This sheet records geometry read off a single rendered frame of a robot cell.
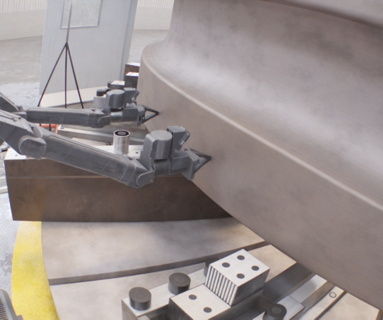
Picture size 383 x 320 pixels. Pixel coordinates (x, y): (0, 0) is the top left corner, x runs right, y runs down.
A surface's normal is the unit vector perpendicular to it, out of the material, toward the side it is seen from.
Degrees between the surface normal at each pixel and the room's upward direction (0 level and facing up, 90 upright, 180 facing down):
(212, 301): 0
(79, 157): 93
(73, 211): 90
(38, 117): 89
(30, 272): 0
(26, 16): 90
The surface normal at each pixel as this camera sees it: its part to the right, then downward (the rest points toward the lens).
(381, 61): -0.73, 0.21
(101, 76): 0.58, 0.43
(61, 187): 0.29, 0.46
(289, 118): -0.53, -0.44
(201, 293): 0.14, -0.89
